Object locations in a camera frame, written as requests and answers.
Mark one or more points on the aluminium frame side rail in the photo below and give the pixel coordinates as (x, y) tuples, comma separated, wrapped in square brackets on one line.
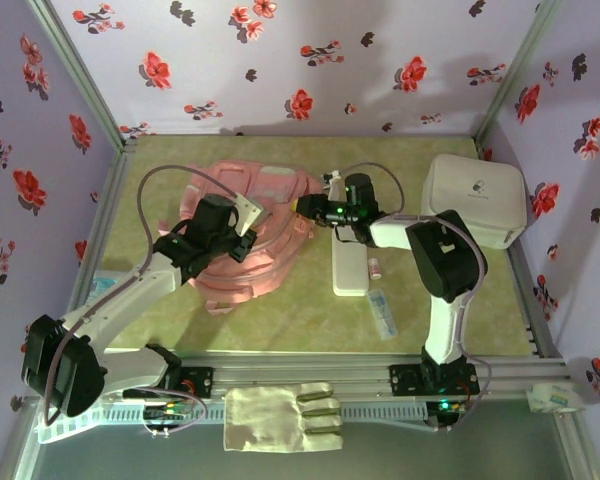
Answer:
[(534, 300), (108, 205)]

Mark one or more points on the light blue tissue pack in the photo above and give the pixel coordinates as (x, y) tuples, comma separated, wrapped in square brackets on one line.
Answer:
[(105, 282)]

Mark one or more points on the pink backpack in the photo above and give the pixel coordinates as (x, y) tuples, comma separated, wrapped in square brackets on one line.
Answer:
[(260, 270)]

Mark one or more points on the small circuit board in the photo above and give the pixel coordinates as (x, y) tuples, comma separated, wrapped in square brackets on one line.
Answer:
[(167, 412), (450, 406)]

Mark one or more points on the beige work glove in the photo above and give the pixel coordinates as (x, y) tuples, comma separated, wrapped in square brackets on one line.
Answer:
[(265, 420)]

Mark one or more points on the clear plastic organizer box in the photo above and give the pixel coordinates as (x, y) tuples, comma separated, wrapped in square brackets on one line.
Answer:
[(80, 430)]

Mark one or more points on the aluminium frame post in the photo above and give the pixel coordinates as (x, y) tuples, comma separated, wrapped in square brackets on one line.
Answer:
[(514, 75), (82, 75)]

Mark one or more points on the white rectangular pencil case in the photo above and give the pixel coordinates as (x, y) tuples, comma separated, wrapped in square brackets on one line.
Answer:
[(350, 270)]

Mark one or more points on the clear blue plastic case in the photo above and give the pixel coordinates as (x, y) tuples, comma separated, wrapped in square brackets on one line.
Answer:
[(382, 315)]

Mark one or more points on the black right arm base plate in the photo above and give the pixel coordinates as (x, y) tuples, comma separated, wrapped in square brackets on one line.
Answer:
[(405, 380)]

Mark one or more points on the white zipped medicine bag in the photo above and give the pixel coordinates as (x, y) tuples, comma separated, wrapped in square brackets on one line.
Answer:
[(475, 195)]

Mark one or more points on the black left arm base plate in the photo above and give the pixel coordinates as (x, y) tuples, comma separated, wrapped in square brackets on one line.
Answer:
[(200, 382)]

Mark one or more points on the small white pink-capped bottle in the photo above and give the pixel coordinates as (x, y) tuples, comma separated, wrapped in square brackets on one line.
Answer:
[(375, 268)]

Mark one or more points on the long aluminium frame beam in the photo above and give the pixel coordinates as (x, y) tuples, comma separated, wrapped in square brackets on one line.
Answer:
[(305, 372)]

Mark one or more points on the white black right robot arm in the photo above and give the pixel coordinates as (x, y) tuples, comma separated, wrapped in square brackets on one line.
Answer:
[(445, 255)]

